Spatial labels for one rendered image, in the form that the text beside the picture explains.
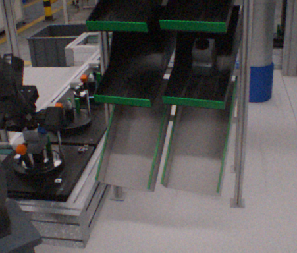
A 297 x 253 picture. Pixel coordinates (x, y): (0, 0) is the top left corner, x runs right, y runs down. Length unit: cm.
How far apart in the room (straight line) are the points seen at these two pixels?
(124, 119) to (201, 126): 19
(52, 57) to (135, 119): 213
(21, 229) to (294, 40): 157
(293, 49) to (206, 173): 119
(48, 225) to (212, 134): 44
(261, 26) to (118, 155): 87
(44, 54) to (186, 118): 221
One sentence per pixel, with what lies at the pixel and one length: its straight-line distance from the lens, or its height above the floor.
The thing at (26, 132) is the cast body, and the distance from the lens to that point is 109.
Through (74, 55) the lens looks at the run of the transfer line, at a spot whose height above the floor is 92.
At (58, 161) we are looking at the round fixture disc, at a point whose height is 99.
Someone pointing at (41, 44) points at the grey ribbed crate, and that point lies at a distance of 311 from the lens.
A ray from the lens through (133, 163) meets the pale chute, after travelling 99.
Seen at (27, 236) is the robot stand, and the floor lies 106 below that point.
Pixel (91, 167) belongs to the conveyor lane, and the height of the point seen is 96.
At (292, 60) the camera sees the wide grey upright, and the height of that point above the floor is 94.
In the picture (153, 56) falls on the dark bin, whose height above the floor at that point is 126.
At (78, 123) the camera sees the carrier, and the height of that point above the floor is 99.
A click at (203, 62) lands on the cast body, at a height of 126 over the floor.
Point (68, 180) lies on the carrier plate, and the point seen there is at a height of 97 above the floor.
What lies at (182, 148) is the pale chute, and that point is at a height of 106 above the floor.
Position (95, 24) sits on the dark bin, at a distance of 86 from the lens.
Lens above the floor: 154
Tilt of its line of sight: 26 degrees down
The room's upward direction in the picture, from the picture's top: 3 degrees counter-clockwise
